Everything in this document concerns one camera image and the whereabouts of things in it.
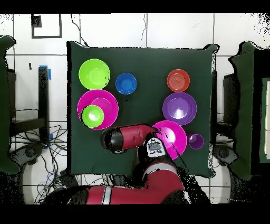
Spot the magenta plastic bowl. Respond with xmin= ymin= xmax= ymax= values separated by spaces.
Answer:
xmin=152 ymin=120 xmax=188 ymax=161
xmin=76 ymin=89 xmax=119 ymax=130

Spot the small lime green bowl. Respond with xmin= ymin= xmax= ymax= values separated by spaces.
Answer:
xmin=81 ymin=105 xmax=105 ymax=128

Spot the blue plastic bowl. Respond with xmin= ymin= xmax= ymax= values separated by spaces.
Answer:
xmin=115 ymin=72 xmax=138 ymax=95

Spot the purple plastic bowl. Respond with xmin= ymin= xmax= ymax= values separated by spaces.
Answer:
xmin=162 ymin=92 xmax=198 ymax=126

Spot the dark green tablecloth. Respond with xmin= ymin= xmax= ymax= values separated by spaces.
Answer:
xmin=66 ymin=41 xmax=218 ymax=178

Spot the red plastic bowl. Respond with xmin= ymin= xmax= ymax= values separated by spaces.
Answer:
xmin=167 ymin=69 xmax=191 ymax=93

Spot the large lime green bowl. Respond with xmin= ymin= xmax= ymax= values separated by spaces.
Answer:
xmin=78 ymin=58 xmax=111 ymax=90

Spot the purple plastic cup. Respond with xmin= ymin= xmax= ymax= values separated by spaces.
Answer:
xmin=187 ymin=133 xmax=205 ymax=150

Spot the blue tape strip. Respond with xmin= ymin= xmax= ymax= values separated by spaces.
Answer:
xmin=39 ymin=65 xmax=52 ymax=81

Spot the black metal stand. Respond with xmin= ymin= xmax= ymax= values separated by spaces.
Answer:
xmin=10 ymin=67 xmax=50 ymax=144

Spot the white sheet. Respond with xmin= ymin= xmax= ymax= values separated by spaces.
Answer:
xmin=265 ymin=80 xmax=270 ymax=160

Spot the tangle of black cables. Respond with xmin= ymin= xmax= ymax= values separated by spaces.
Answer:
xmin=10 ymin=124 xmax=110 ymax=201

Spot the thin grey cable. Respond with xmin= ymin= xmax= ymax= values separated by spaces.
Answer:
xmin=140 ymin=14 xmax=148 ymax=48

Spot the grey pedestal foot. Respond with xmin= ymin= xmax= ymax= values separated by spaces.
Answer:
xmin=8 ymin=143 xmax=45 ymax=167
xmin=213 ymin=145 xmax=239 ymax=167

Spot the black cable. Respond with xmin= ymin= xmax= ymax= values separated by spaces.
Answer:
xmin=70 ymin=14 xmax=89 ymax=46

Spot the black square floor frame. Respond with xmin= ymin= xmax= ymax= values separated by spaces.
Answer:
xmin=31 ymin=14 xmax=62 ymax=39

